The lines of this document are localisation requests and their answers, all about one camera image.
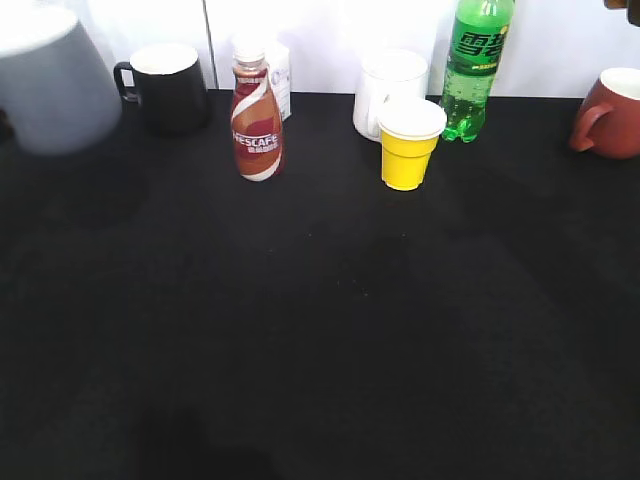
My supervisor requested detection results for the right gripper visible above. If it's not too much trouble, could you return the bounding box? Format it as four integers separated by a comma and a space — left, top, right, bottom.
604, 0, 640, 25

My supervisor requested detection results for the green Sprite bottle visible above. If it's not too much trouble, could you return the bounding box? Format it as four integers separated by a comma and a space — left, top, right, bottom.
440, 0, 515, 143

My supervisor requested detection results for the red ceramic mug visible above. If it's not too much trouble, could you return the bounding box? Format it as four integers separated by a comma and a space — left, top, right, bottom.
569, 67, 639, 160

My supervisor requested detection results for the yellow paper cup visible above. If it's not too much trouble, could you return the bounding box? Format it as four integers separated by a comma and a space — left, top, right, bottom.
378, 97, 447, 191

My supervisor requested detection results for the Nescafe coffee bottle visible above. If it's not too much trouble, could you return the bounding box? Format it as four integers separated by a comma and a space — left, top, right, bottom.
230, 31, 284, 182

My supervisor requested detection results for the white ceramic mug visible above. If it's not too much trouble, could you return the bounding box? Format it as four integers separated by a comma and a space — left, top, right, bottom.
353, 48, 429, 142

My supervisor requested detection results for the black ceramic mug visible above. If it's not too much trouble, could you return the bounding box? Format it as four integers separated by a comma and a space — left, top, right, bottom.
113, 43, 209, 135

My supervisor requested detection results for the grey ceramic mug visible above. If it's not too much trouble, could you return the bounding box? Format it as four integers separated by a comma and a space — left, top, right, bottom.
1, 5, 122, 156

